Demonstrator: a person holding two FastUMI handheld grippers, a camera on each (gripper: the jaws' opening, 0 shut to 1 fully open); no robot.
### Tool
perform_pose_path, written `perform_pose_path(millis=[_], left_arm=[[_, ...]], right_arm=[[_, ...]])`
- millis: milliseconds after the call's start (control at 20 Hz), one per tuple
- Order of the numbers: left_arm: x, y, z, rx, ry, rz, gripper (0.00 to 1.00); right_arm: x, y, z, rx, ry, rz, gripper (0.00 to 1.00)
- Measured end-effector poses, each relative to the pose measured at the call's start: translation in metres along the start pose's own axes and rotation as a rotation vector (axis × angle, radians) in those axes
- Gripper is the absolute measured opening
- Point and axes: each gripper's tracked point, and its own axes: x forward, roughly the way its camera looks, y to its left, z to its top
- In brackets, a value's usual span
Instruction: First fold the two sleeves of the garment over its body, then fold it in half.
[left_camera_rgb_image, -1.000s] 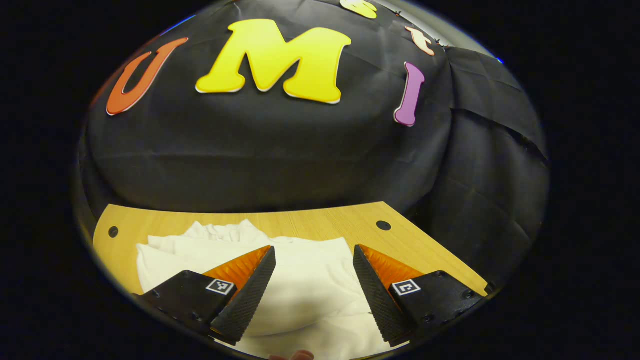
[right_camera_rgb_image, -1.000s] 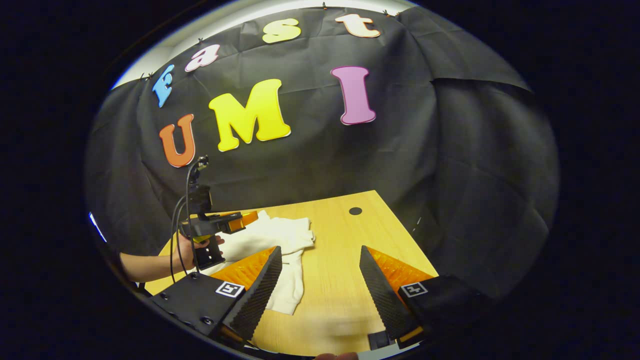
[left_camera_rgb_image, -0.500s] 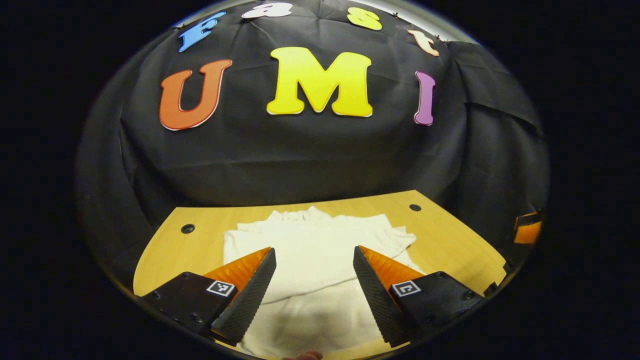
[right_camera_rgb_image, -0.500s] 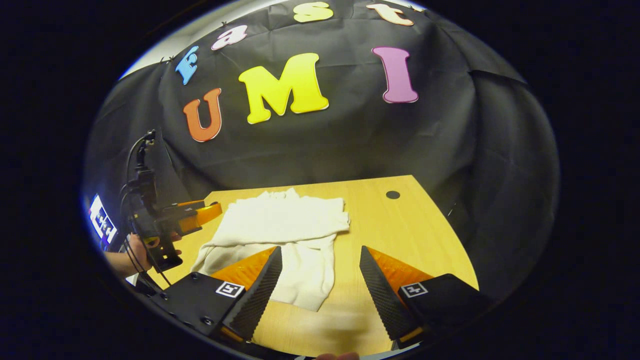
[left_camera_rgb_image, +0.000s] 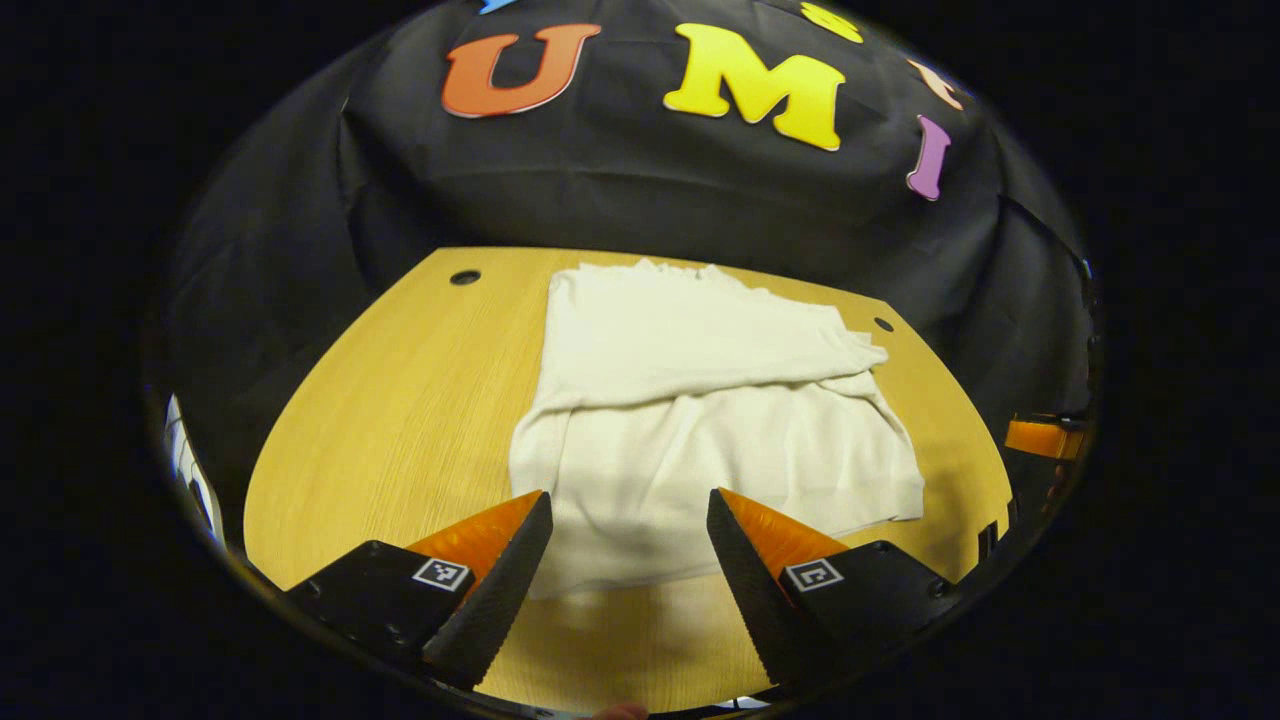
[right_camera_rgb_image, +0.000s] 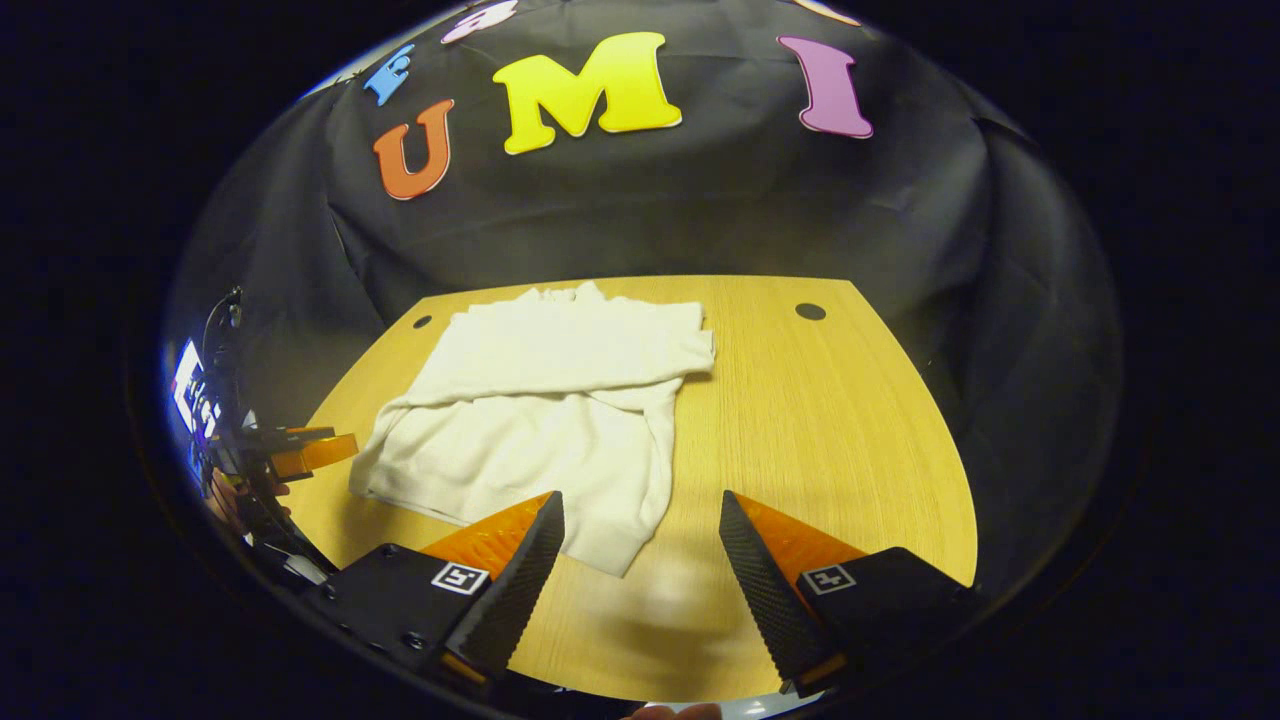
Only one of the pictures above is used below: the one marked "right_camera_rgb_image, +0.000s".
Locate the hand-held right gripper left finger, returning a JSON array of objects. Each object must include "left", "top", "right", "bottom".
[{"left": 300, "top": 490, "right": 567, "bottom": 686}]

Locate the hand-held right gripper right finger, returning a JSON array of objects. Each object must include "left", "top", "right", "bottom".
[{"left": 718, "top": 489, "right": 986, "bottom": 698}]

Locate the cream sweater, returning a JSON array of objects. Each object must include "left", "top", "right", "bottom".
[{"left": 348, "top": 281, "right": 717, "bottom": 579}]

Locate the computer monitor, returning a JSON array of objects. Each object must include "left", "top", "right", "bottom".
[{"left": 170, "top": 340, "right": 223, "bottom": 441}]

